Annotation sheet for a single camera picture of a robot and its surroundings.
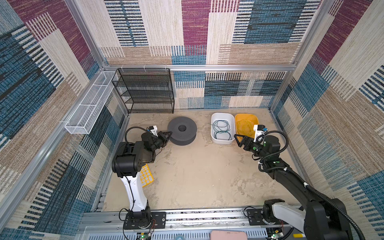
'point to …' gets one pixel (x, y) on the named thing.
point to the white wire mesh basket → (81, 121)
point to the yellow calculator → (146, 176)
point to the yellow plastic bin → (252, 117)
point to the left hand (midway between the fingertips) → (173, 130)
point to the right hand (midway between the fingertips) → (238, 138)
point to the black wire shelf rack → (145, 90)
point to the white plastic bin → (223, 138)
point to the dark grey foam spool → (184, 130)
